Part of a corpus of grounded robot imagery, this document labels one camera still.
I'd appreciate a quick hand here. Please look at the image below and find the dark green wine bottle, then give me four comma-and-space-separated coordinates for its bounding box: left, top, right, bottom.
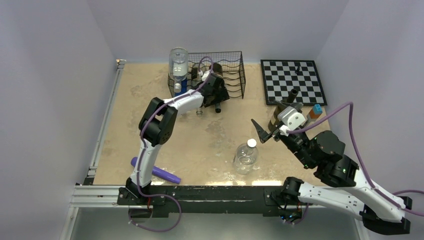
268, 89, 299, 132

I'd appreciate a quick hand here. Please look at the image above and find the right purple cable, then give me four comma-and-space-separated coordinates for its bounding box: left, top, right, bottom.
286, 101, 424, 218

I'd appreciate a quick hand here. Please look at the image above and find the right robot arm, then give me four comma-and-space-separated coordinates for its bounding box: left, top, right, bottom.
254, 103, 413, 236

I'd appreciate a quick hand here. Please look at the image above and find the black chess piece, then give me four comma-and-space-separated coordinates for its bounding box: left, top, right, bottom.
295, 66, 301, 75

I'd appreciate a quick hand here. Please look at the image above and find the black wire wine rack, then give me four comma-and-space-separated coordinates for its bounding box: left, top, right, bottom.
167, 51, 246, 99

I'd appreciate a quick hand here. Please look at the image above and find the olive green wine bottle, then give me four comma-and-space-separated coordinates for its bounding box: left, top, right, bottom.
209, 63, 223, 114

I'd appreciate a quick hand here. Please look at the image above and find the blue square glass bottle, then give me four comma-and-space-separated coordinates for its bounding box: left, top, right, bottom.
174, 88, 187, 97

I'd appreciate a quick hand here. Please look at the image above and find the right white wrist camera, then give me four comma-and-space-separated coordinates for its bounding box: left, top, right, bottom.
277, 106, 306, 136

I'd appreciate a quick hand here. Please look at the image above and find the clear bottle white cap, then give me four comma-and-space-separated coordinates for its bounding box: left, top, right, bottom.
168, 47, 189, 93
233, 138, 259, 175

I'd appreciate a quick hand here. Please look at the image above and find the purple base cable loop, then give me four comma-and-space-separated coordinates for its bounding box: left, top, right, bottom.
127, 193, 183, 233

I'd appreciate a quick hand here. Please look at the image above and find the aluminium frame rail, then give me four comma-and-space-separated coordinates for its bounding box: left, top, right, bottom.
59, 58, 370, 240

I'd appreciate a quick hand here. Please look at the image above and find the purple flashlight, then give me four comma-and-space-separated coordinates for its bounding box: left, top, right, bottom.
130, 156, 182, 185

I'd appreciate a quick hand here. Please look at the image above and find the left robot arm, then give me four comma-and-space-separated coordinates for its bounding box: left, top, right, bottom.
125, 71, 230, 205

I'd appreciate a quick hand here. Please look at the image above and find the black white chessboard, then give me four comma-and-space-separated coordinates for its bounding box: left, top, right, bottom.
260, 59, 328, 106

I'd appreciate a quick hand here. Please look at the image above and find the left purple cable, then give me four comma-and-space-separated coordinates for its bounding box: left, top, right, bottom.
134, 56, 215, 200

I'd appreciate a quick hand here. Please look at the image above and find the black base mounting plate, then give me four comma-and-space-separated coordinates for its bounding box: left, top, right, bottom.
117, 185, 305, 218

